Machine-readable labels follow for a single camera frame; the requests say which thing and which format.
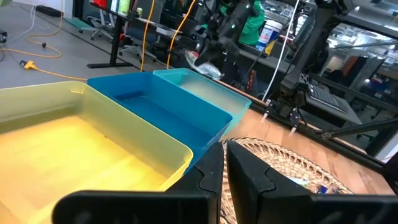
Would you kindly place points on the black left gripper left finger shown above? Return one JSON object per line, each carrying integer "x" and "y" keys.
{"x": 192, "y": 199}

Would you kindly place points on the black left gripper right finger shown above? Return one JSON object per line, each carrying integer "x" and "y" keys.
{"x": 258, "y": 199}

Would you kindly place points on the blue wrapper granola bar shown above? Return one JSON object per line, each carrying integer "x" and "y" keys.
{"x": 322, "y": 189}

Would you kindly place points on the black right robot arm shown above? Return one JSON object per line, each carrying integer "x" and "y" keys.
{"x": 311, "y": 40}

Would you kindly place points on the green bag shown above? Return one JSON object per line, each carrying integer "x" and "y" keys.
{"x": 253, "y": 21}

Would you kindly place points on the teal plastic bin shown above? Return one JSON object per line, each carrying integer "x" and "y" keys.
{"x": 217, "y": 93}

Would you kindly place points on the round woven placemat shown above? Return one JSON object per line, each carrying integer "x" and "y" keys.
{"x": 280, "y": 155}

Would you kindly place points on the white tub blue label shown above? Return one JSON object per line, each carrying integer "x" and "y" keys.
{"x": 269, "y": 34}

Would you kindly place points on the blue plastic bin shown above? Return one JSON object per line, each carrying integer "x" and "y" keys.
{"x": 174, "y": 121}

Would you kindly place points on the office chair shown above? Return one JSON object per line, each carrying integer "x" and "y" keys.
{"x": 99, "y": 23}
{"x": 136, "y": 37}

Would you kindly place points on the black desk leg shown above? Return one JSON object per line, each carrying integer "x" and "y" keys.
{"x": 115, "y": 40}

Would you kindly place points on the yellow plastic bin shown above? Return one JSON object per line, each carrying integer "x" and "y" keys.
{"x": 93, "y": 149}

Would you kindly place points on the black keyboard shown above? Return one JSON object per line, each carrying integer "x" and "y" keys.
{"x": 326, "y": 98}

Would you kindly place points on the black desk foot bar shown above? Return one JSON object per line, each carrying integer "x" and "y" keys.
{"x": 357, "y": 129}

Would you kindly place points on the red box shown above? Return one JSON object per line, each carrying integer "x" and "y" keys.
{"x": 100, "y": 3}

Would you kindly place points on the black power strip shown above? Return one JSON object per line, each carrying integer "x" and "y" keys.
{"x": 48, "y": 11}

